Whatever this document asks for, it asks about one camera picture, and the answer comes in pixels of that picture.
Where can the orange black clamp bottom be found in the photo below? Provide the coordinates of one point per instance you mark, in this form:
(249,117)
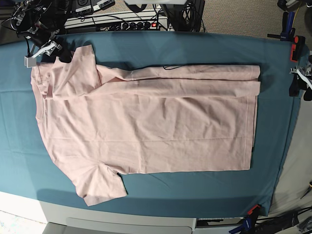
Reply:
(255,209)

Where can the blue clamp top right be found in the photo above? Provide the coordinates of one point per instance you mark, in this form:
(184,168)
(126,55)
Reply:
(288,31)

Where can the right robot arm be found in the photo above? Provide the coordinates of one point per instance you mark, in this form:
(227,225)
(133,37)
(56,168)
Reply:
(39,22)

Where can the white power strip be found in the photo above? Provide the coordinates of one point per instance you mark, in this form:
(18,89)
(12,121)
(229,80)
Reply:
(150,19)

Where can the blue clamp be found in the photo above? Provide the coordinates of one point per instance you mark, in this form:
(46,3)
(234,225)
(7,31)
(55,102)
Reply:
(288,31)
(247,225)

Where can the blue clamp bottom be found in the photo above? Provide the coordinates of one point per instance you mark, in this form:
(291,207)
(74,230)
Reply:
(247,225)

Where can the orange black clamp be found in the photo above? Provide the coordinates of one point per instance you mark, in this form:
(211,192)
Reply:
(297,48)
(255,209)

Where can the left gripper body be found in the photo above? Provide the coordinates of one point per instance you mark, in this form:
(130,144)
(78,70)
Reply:
(303,74)

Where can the teal table cloth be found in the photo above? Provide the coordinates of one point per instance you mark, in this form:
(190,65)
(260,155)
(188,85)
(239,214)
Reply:
(27,170)

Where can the orange black clamp top right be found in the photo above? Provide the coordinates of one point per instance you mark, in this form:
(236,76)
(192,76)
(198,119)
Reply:
(297,48)

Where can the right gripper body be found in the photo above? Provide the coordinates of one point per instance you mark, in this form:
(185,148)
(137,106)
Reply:
(40,44)

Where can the pink T-shirt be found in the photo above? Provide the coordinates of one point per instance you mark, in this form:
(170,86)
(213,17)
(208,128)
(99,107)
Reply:
(98,123)

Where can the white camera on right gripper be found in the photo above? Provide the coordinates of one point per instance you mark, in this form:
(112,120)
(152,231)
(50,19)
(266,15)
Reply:
(30,62)

